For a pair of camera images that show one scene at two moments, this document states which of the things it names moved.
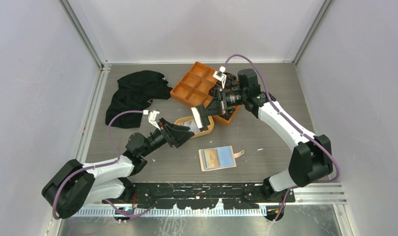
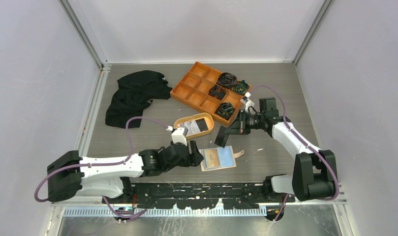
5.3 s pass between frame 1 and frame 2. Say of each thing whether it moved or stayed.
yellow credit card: stayed
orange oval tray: stayed
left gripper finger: moved
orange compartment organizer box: stayed
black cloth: stayed
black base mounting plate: stayed
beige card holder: stayed
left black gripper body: moved
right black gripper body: moved
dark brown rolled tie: stayed
